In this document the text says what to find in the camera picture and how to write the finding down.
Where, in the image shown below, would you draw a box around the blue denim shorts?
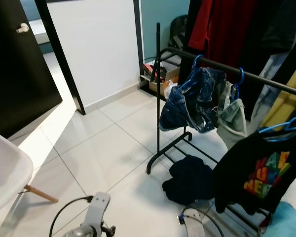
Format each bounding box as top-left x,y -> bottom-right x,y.
159,68 -> 227,134

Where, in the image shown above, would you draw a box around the black room door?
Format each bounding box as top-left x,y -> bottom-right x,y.
0,0 -> 63,139

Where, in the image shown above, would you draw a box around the white chair wooden legs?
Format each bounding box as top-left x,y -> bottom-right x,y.
0,129 -> 59,218

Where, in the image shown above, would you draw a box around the red black carton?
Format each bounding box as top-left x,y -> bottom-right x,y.
142,63 -> 161,79

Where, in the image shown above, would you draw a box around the brown cardboard box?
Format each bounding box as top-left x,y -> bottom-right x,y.
141,59 -> 181,94

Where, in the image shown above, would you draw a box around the white plastic bag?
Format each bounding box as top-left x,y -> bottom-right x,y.
163,80 -> 178,99

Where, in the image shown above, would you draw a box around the dark navy garment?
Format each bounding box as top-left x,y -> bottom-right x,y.
163,155 -> 215,205

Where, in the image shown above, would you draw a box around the black backpack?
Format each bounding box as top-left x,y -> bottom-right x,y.
169,15 -> 189,50

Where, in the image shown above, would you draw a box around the grey green shorts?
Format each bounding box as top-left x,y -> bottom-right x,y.
216,81 -> 247,150

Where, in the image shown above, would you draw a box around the black t-shirt colourful print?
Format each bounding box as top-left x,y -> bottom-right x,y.
213,126 -> 296,214

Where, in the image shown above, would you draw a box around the red hanging garment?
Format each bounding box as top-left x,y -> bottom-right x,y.
188,0 -> 262,67

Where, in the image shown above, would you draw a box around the black metal clothes rack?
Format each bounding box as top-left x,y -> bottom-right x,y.
146,22 -> 296,233

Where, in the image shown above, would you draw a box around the light blue hanging jeans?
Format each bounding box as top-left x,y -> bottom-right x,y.
249,52 -> 292,131

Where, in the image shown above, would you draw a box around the yellow plaid hanging garment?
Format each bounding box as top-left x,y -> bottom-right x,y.
261,69 -> 296,129

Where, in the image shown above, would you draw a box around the black hanging jacket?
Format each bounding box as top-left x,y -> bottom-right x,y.
261,0 -> 296,55

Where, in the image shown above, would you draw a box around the light blue towel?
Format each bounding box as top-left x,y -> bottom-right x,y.
264,200 -> 296,237

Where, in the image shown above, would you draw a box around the black door frame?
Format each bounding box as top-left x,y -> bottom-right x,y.
34,0 -> 86,115

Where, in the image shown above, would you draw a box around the silver door handle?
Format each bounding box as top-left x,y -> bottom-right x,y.
16,23 -> 30,34

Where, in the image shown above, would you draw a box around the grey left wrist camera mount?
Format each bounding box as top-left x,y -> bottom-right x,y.
84,192 -> 111,228

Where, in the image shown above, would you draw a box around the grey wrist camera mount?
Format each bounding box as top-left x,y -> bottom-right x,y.
84,192 -> 111,228
180,207 -> 205,237

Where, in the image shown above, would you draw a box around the black wall edge trim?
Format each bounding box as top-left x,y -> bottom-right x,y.
133,0 -> 144,77

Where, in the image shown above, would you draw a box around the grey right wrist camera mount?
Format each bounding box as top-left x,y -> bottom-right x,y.
180,207 -> 205,237

